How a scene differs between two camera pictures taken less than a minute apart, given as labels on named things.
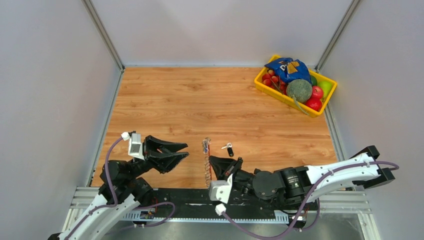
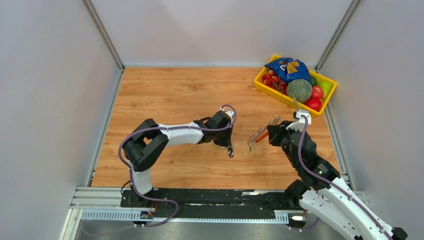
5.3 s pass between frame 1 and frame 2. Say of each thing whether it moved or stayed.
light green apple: stayed
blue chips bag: stayed
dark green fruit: stayed
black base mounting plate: stayed
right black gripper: moved
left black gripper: moved
